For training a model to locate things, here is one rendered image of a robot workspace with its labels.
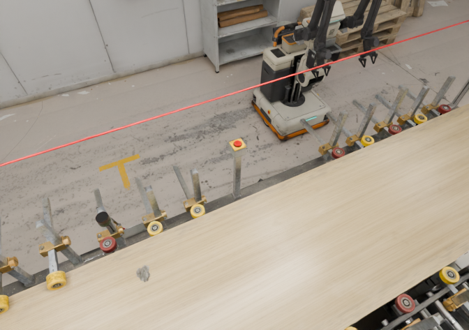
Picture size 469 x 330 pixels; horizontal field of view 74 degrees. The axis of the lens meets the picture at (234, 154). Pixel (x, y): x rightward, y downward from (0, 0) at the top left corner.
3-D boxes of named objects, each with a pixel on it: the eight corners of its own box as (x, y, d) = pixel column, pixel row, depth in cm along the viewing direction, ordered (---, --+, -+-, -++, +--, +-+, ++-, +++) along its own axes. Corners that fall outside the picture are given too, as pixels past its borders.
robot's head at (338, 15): (308, 12, 249) (319, 3, 234) (330, 7, 255) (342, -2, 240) (314, 30, 250) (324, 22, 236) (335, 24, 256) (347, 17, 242)
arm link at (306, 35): (331, -24, 207) (318, -21, 204) (343, -13, 201) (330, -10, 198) (311, 33, 245) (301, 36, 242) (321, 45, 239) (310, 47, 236)
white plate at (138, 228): (103, 246, 185) (98, 239, 177) (146, 229, 193) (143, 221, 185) (104, 247, 185) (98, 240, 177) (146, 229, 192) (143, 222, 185)
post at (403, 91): (375, 136, 245) (401, 86, 208) (379, 135, 246) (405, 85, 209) (379, 139, 243) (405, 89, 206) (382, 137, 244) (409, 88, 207)
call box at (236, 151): (229, 151, 175) (229, 141, 169) (240, 146, 177) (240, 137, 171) (234, 160, 171) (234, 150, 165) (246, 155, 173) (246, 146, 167)
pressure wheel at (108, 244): (104, 248, 174) (98, 239, 166) (118, 242, 177) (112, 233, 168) (107, 261, 170) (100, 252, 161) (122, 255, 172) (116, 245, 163)
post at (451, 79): (418, 122, 264) (449, 75, 227) (421, 121, 265) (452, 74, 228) (421, 125, 262) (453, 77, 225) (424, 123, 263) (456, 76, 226)
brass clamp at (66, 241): (42, 248, 161) (38, 243, 158) (70, 237, 165) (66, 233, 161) (44, 258, 158) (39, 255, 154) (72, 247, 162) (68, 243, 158)
